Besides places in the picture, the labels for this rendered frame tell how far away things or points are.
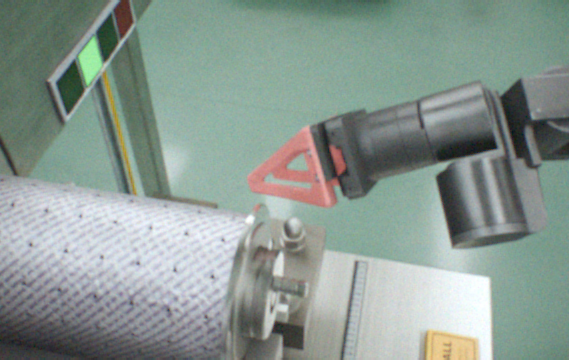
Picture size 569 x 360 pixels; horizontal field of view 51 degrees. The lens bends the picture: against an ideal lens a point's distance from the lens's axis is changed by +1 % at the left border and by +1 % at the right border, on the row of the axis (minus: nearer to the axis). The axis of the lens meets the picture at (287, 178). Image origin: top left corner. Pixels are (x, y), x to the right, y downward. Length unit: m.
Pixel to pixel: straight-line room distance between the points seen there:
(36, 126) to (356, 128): 0.45
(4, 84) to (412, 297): 0.63
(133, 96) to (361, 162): 1.06
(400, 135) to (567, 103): 0.13
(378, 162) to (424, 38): 2.67
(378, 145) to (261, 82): 2.31
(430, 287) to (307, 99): 1.82
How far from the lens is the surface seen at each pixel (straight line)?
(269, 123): 2.56
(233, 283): 0.44
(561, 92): 0.51
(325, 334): 0.89
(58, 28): 0.84
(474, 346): 0.89
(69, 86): 0.85
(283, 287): 0.48
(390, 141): 0.48
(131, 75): 1.46
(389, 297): 0.94
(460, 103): 0.48
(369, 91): 2.75
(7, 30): 0.75
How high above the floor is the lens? 1.68
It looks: 46 degrees down
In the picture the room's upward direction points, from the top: straight up
